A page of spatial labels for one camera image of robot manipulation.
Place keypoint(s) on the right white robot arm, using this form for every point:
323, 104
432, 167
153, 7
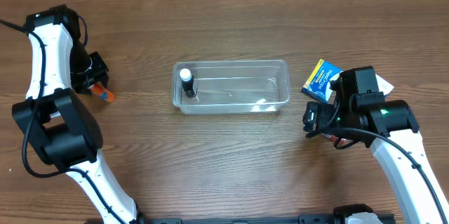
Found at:
361, 114

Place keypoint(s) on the clear plastic container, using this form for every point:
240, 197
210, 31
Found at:
233, 87

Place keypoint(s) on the red medicine box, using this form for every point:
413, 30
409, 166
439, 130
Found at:
334, 139

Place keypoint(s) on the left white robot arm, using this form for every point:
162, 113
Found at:
58, 126

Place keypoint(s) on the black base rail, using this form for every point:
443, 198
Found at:
353, 213

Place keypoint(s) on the white blue medicine box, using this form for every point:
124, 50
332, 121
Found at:
384, 86

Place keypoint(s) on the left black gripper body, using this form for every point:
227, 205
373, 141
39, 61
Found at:
97, 73

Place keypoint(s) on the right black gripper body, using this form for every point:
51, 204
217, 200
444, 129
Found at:
312, 119

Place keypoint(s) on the orange bottle white cap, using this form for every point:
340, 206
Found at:
99, 90

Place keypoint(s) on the blue yellow VapoDrops box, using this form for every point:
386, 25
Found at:
318, 83

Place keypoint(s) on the black bottle white cap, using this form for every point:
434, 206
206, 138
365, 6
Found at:
188, 82

